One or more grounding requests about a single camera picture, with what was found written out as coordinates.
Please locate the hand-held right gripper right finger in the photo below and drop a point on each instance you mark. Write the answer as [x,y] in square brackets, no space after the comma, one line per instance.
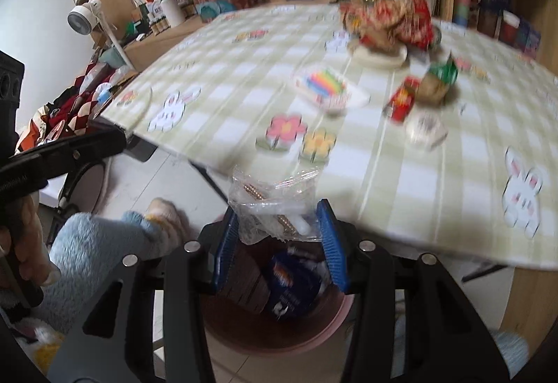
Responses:
[333,243]

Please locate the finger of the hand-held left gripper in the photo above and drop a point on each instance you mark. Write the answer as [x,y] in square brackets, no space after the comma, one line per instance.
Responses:
[65,156]

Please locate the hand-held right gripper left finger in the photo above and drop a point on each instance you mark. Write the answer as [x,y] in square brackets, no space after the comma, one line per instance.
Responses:
[226,254]

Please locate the blue snack packet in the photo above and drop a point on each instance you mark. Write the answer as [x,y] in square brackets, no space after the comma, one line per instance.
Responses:
[290,287]

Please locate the clear plastic bag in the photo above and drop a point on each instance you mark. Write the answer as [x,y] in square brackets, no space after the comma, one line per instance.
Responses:
[274,200]

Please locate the mauve plastic bin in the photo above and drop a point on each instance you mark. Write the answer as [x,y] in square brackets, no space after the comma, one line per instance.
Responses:
[261,335]

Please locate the red patterned bag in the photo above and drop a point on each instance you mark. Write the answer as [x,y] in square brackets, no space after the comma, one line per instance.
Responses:
[388,21]

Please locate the person's left hand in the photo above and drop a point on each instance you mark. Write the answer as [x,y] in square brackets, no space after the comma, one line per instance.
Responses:
[30,235]

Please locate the red checked cloth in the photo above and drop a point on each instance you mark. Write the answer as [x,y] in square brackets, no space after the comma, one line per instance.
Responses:
[69,104]

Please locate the person's beige fluffy slipper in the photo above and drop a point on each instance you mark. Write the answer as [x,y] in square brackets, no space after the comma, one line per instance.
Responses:
[168,219]

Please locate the black storage box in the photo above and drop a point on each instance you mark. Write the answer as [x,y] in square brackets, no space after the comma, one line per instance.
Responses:
[141,147]

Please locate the checked rabbit print tablecloth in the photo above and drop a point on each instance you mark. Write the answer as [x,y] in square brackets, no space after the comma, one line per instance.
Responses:
[392,174]

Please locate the person's left leg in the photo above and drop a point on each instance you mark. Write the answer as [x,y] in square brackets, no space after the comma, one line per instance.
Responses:
[96,252]

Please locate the person's leg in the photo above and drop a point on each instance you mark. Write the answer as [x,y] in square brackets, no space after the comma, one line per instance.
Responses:
[512,350]
[96,252]

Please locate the white desk fan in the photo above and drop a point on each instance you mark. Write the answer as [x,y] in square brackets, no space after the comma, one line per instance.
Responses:
[83,19]

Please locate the white round wrapper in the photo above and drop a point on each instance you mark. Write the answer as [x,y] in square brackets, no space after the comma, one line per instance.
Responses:
[426,129]

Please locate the colourful print plastic packet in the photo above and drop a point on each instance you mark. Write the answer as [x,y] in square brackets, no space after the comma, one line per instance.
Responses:
[329,89]

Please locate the red small packet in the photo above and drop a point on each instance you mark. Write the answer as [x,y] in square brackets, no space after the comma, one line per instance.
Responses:
[402,100]

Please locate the row of small brown bottles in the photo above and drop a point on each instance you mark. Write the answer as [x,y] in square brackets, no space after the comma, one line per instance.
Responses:
[158,25]

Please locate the white vase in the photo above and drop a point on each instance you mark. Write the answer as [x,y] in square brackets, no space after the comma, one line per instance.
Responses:
[173,12]

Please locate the green wrapper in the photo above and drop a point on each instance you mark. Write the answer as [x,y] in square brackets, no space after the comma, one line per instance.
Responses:
[436,82]

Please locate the cream bowl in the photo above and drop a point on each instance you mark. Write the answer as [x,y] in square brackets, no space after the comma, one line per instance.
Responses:
[379,57]

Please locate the yellow white fluffy cloth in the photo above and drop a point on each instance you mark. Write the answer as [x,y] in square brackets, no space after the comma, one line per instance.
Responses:
[41,348]

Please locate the person's right leg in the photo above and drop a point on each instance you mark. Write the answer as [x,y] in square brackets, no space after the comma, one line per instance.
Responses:
[512,350]

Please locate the brown cup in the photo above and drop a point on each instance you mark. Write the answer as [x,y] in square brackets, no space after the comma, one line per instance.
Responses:
[488,23]

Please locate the red cup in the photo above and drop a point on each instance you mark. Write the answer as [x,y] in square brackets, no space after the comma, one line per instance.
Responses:
[508,29]

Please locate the blue printed box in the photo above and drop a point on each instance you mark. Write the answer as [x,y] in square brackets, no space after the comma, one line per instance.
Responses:
[528,39]

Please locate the black round frame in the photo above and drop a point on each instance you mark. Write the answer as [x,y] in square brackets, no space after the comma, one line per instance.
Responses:
[103,187]

